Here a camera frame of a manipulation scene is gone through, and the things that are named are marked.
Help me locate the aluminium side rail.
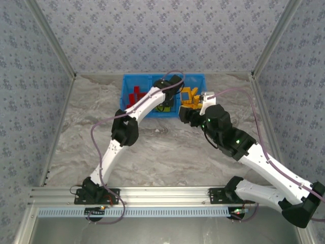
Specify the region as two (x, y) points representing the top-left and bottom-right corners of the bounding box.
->
(250, 73), (291, 186)
(39, 75), (77, 188)

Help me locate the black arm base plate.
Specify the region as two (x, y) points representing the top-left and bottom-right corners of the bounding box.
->
(74, 188), (121, 205)
(208, 188), (255, 205)

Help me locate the long aluminium mounting rail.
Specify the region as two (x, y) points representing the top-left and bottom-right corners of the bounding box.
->
(28, 185), (305, 206)

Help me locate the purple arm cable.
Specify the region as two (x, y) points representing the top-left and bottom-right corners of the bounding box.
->
(86, 70), (185, 226)
(207, 87), (325, 223)

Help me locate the small controller board with LED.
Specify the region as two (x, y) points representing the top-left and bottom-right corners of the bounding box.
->
(227, 207), (251, 220)
(84, 206), (107, 217)

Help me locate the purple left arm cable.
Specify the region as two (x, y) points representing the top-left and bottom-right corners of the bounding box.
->
(86, 70), (185, 226)

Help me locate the slotted pale blue cable duct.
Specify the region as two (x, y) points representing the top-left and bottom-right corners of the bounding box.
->
(37, 207), (232, 218)

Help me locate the grey metal panel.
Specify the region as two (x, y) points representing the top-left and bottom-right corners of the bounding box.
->
(32, 217), (300, 244)

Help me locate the aluminium frame leg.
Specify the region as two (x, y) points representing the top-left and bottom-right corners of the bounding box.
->
(302, 227), (317, 244)
(14, 205), (39, 244)

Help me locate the aluminium frame post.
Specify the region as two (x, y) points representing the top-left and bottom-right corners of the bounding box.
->
(24, 0), (78, 78)
(251, 0), (303, 77)

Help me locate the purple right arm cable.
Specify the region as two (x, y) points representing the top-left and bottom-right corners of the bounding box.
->
(207, 87), (325, 223)

